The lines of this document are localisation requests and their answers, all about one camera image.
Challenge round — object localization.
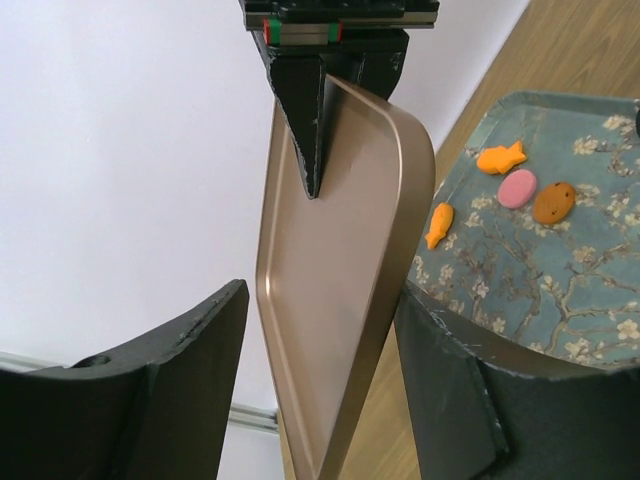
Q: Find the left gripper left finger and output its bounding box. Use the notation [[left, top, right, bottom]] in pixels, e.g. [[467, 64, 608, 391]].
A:
[[1, 280, 249, 479]]

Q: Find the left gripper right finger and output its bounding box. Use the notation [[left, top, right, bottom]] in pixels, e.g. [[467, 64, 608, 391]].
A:
[[394, 284, 639, 479]]

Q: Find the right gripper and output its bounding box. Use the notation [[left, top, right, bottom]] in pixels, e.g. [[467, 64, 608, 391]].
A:
[[243, 0, 440, 199]]

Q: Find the brown tin lid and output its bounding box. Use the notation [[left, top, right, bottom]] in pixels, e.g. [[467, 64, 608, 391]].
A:
[[256, 78, 435, 479]]

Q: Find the orange fish cookie right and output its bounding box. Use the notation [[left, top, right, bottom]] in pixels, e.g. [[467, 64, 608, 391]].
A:
[[476, 140, 527, 175]]

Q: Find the orange fish cookie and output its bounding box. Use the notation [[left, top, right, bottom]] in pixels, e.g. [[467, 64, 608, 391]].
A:
[[425, 202, 454, 250], [476, 140, 527, 175]]

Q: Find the orange fish cookie left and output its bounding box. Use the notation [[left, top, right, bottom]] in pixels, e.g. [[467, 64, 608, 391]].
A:
[[425, 202, 454, 250]]

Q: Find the floral blue serving tray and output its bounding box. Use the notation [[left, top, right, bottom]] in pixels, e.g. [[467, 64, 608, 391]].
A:
[[409, 91, 639, 369]]

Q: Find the pink round cookie right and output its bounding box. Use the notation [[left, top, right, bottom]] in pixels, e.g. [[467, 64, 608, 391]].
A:
[[497, 169, 538, 209]]

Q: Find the dark orange cookie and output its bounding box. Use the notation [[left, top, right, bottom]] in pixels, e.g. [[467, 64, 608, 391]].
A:
[[532, 182, 576, 225]]

